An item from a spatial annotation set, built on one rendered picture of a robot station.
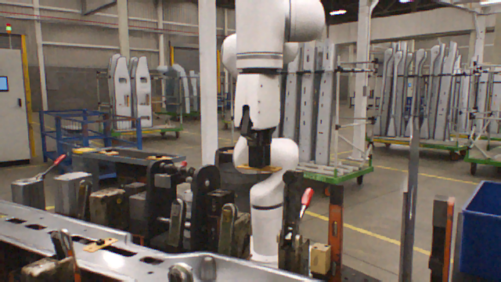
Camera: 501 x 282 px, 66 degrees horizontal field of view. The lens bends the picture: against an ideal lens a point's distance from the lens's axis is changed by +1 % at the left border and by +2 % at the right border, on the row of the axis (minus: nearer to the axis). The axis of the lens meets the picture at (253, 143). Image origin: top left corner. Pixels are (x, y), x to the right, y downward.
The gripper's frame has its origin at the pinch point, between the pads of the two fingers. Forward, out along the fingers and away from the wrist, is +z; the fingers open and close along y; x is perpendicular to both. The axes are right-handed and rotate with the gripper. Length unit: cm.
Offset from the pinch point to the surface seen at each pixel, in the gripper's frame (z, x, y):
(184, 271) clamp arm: 16.3, -4.3, 17.5
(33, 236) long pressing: 27, -67, 5
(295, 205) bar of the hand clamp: 13.6, 1.5, -14.1
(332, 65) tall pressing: -40, -125, -441
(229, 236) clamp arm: 24.2, -16.1, -14.2
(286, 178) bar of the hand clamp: 7.2, 0.1, -12.4
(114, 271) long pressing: 27.5, -32.3, 7.6
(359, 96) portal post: 8, -141, -663
